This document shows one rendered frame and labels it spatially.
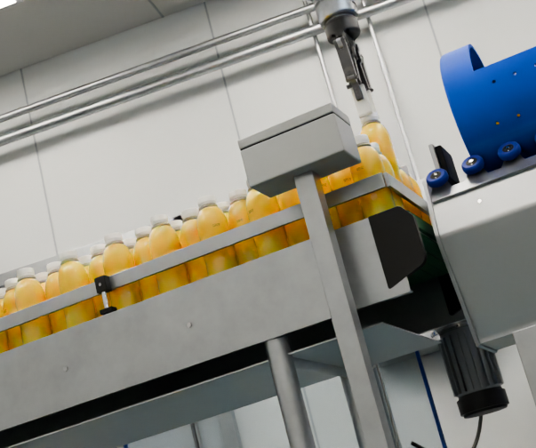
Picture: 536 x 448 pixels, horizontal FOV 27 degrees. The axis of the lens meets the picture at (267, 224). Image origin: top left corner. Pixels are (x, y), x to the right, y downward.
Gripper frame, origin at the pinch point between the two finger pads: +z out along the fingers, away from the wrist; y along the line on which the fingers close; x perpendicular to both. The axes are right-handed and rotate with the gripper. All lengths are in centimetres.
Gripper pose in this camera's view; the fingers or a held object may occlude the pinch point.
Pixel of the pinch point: (364, 104)
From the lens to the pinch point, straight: 240.7
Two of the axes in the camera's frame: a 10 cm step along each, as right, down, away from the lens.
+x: -8.8, 3.4, 3.2
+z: 2.4, 9.2, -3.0
